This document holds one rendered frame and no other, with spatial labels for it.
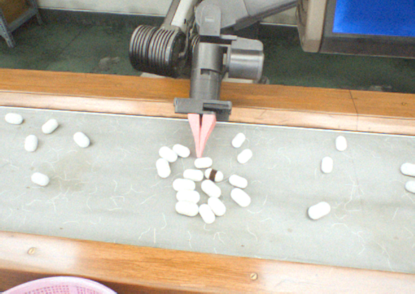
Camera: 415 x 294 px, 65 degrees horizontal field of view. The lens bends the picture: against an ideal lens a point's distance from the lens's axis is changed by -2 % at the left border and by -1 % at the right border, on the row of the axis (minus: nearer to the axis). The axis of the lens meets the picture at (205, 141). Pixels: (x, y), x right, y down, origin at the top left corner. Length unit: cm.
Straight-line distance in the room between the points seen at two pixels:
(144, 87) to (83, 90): 13
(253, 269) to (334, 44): 30
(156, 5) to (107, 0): 39
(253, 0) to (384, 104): 35
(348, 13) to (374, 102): 48
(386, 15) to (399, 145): 44
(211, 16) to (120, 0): 224
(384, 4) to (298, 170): 36
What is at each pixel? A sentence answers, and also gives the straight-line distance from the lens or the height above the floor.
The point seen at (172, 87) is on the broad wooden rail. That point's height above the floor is 76.
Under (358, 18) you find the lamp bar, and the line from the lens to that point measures 32.
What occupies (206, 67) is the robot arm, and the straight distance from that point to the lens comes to 60.
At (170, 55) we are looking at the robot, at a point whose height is 76.
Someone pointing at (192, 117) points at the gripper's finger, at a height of 82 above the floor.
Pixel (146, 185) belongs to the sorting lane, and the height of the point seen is 74.
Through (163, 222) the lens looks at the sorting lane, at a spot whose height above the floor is 74.
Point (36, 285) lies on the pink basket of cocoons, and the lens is 50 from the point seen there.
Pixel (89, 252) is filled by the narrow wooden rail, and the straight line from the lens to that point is 50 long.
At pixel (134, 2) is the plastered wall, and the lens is 279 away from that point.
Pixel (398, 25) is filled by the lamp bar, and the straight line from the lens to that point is 33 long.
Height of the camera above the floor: 119
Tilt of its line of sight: 44 degrees down
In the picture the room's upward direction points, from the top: straight up
